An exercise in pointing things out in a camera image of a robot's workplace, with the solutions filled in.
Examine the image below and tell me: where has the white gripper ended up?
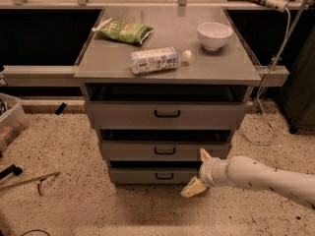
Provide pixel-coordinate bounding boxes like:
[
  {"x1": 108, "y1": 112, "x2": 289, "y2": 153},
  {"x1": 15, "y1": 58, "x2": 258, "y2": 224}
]
[{"x1": 180, "y1": 148, "x2": 229, "y2": 198}]

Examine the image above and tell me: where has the grey drawer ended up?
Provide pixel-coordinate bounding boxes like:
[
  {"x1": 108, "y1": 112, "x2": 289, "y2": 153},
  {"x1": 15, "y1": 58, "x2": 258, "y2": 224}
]
[
  {"x1": 108, "y1": 168, "x2": 199, "y2": 185},
  {"x1": 99, "y1": 141, "x2": 231, "y2": 161},
  {"x1": 85, "y1": 101, "x2": 245, "y2": 130}
]

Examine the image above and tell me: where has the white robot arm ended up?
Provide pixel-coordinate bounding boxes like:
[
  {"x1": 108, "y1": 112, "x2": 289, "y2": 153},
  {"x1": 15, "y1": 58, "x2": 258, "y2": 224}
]
[{"x1": 180, "y1": 148, "x2": 315, "y2": 210}]

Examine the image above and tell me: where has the grey bottom drawer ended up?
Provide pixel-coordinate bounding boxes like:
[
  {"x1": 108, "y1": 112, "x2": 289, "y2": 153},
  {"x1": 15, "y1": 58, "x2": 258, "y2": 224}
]
[{"x1": 108, "y1": 168, "x2": 199, "y2": 185}]

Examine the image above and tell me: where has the grey drawer cabinet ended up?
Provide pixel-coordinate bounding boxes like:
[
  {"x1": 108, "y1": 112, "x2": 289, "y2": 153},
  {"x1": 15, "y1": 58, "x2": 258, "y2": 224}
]
[{"x1": 75, "y1": 5, "x2": 260, "y2": 185}]

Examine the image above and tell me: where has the grey top drawer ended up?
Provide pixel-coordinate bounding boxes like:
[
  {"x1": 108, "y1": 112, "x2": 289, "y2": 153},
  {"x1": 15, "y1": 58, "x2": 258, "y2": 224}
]
[{"x1": 85, "y1": 101, "x2": 245, "y2": 130}]

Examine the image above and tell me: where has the clear plastic water bottle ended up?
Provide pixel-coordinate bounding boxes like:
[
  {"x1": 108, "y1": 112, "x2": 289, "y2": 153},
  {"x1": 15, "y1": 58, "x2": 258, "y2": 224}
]
[{"x1": 131, "y1": 47, "x2": 192, "y2": 75}]

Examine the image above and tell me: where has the dark grey side cabinet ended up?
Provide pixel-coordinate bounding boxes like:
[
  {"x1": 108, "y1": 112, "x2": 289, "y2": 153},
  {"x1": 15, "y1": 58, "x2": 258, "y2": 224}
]
[{"x1": 278, "y1": 27, "x2": 315, "y2": 134}]

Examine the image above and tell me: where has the white ceramic bowl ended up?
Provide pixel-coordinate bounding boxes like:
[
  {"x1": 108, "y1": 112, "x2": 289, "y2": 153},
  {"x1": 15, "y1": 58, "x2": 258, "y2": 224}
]
[{"x1": 197, "y1": 22, "x2": 233, "y2": 50}]

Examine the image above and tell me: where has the metal rod on floor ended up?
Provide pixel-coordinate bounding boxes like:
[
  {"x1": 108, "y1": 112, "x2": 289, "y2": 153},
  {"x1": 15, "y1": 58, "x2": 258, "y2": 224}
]
[{"x1": 0, "y1": 171, "x2": 60, "y2": 192}]

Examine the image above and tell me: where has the green chip bag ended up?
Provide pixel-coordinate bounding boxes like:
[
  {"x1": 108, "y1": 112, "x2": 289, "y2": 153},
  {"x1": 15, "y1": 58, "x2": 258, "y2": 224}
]
[{"x1": 92, "y1": 18, "x2": 154, "y2": 45}]

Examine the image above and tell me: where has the small black block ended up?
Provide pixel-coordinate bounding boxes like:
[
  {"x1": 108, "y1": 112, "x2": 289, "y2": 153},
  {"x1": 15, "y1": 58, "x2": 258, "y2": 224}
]
[{"x1": 55, "y1": 102, "x2": 67, "y2": 115}]

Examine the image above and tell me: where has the clear plastic storage bin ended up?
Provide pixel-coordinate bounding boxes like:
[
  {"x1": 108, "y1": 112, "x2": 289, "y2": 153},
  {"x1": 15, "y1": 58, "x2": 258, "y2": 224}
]
[{"x1": 0, "y1": 92, "x2": 30, "y2": 153}]

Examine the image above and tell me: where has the white power cable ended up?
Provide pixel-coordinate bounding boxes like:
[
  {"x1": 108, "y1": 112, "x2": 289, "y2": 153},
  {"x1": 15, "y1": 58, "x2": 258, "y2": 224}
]
[{"x1": 240, "y1": 7, "x2": 292, "y2": 147}]

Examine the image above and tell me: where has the black cable on floor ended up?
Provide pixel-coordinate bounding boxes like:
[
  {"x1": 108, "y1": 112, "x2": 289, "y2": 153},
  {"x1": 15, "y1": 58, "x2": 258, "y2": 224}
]
[{"x1": 20, "y1": 228, "x2": 51, "y2": 236}]

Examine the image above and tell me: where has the black handle on floor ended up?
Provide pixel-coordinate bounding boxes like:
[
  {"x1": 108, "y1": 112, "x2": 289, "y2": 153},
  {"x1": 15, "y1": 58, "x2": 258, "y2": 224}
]
[{"x1": 0, "y1": 164, "x2": 23, "y2": 180}]

